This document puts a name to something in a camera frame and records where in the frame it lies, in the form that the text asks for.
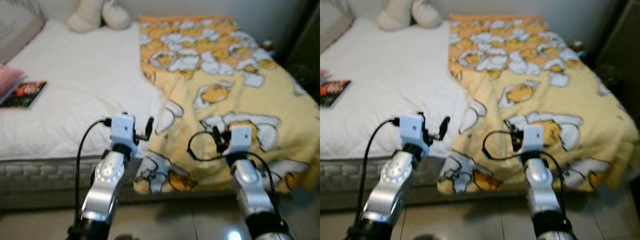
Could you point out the yellow egg cartoon blanket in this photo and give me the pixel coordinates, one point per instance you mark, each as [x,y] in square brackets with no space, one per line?
[225,65]
[535,65]

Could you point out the dark red green book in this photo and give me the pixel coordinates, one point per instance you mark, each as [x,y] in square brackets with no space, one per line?
[27,94]
[334,92]

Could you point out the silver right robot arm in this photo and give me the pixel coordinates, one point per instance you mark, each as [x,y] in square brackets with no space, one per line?
[252,195]
[542,190]

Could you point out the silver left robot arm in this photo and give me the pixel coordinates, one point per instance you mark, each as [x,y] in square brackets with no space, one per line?
[105,185]
[390,185]

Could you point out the white sheeted bed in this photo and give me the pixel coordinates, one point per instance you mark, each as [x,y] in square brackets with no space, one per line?
[75,75]
[390,75]

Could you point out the beige knotted plush pillow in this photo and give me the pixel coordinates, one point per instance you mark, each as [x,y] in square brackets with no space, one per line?
[400,15]
[90,17]

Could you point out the grey patterned pillow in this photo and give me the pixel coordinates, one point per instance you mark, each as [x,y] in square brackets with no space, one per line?
[17,27]
[332,22]

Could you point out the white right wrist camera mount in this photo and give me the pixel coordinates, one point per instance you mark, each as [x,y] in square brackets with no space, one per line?
[240,140]
[533,138]

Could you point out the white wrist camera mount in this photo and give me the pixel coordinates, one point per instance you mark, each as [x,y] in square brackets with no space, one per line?
[240,140]
[411,131]
[122,131]
[533,138]

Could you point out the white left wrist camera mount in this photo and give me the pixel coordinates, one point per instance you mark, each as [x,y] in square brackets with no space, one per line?
[122,131]
[411,131]

